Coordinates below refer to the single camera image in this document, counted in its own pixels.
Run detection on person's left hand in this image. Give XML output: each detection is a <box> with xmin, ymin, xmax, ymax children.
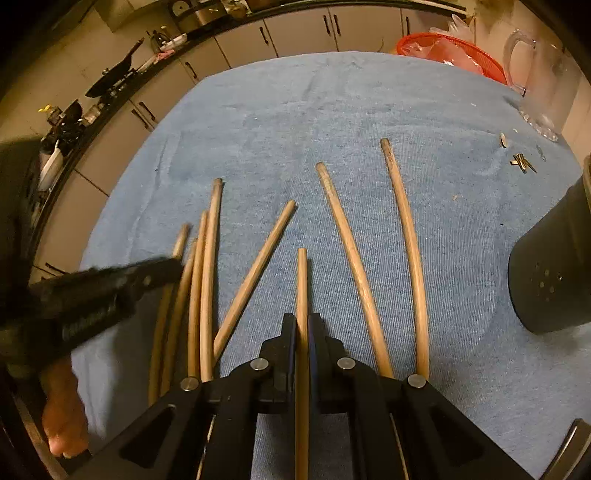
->
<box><xmin>41</xmin><ymin>357</ymin><xmax>90</xmax><ymax>459</ymax></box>

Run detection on black wok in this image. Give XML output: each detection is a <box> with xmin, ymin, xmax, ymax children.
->
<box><xmin>85</xmin><ymin>39</ymin><xmax>145</xmax><ymax>97</ymax></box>

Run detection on clear glass pitcher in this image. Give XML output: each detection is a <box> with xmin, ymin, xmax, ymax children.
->
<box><xmin>503</xmin><ymin>28</ymin><xmax>580</xmax><ymax>141</ymax></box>

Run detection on group of wooden chopsticks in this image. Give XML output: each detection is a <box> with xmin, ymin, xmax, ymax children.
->
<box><xmin>148</xmin><ymin>137</ymin><xmax>431</xmax><ymax>407</ymax></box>

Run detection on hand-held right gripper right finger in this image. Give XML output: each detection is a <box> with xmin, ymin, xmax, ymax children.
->
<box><xmin>308</xmin><ymin>313</ymin><xmax>536</xmax><ymax>480</ymax></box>

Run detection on silver metal pot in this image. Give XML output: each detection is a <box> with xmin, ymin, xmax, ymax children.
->
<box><xmin>194</xmin><ymin>7</ymin><xmax>223</xmax><ymax>27</ymax></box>

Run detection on long wooden chopstick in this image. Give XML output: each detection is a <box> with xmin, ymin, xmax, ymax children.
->
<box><xmin>294</xmin><ymin>248</ymin><xmax>310</xmax><ymax>480</ymax></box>

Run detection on black utensil holder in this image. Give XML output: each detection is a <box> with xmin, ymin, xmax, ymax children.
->
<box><xmin>508</xmin><ymin>154</ymin><xmax>591</xmax><ymax>335</ymax></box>

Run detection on white bowl with spoon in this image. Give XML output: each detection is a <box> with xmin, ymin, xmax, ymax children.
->
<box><xmin>37</xmin><ymin>138</ymin><xmax>64</xmax><ymax>191</ymax></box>

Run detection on lower kitchen cabinets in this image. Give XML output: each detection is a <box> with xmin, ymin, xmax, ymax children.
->
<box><xmin>28</xmin><ymin>4</ymin><xmax>467</xmax><ymax>287</ymax></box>

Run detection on red plastic basket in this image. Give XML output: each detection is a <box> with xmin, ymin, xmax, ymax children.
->
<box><xmin>396</xmin><ymin>33</ymin><xmax>509</xmax><ymax>86</ymax></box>

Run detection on blue towel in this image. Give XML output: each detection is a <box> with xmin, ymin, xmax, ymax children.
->
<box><xmin>71</xmin><ymin>52</ymin><xmax>585</xmax><ymax>480</ymax></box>

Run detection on black kitchen countertop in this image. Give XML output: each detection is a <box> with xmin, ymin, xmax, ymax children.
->
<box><xmin>25</xmin><ymin>0</ymin><xmax>467</xmax><ymax>282</ymax></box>

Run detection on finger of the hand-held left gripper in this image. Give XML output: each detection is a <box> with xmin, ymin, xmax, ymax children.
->
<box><xmin>121</xmin><ymin>257</ymin><xmax>184</xmax><ymax>302</ymax></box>

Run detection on dark cooking pot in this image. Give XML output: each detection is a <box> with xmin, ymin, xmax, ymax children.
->
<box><xmin>59</xmin><ymin>99</ymin><xmax>85</xmax><ymax>129</ymax></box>

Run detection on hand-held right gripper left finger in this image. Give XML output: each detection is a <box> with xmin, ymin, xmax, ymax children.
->
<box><xmin>69</xmin><ymin>314</ymin><xmax>297</xmax><ymax>480</ymax></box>

